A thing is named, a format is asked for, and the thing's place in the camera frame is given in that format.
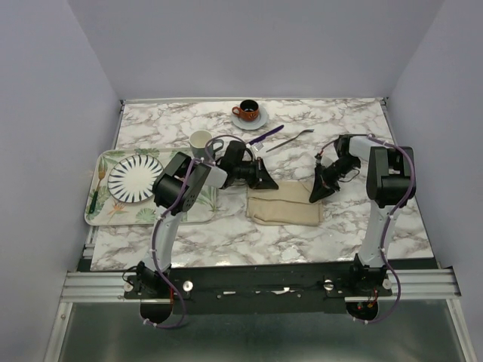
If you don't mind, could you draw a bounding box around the grey and cream mug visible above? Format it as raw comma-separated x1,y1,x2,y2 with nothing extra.
189,130,224,161

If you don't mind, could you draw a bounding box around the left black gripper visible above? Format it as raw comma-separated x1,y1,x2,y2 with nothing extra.
233,157,278,190

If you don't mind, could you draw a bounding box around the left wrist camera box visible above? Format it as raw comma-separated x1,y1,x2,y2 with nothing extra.
251,141,263,152

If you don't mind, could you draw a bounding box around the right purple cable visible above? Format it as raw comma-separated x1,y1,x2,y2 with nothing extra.
315,133,416,325

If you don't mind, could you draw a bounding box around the beige cloth napkin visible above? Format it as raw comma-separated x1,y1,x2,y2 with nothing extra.
246,181,324,226

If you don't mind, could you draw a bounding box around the purple knife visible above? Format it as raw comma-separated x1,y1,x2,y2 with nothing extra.
248,125,285,146

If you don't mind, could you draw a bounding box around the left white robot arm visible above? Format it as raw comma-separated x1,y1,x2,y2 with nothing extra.
129,140,278,298

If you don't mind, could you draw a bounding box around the silver fork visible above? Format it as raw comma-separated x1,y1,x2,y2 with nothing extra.
266,129,314,153

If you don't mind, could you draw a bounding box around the purple cable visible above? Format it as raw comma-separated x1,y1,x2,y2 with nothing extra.
315,133,416,325
143,134,242,331

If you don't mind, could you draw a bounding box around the brown coffee cup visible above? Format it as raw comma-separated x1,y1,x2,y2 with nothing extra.
232,100,260,122

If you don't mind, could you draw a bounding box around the white plate with blue stripes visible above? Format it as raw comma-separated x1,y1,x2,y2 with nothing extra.
107,155,164,204

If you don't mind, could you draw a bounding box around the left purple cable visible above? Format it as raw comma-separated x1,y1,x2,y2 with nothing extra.
143,134,242,331

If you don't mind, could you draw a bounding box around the white tray with leaf print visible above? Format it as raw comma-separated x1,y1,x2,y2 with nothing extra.
83,148,219,226

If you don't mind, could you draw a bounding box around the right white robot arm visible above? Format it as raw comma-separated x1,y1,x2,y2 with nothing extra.
309,134,416,296

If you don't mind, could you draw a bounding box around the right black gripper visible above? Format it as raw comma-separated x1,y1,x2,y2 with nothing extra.
309,157,360,204

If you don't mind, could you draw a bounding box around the gold fork with green handle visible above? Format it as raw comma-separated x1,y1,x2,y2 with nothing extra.
88,161,106,214

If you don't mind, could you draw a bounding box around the white saucer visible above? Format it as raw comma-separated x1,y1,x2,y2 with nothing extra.
230,105,270,130

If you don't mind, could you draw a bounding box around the aluminium frame rail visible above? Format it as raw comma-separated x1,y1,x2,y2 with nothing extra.
60,269,461,303

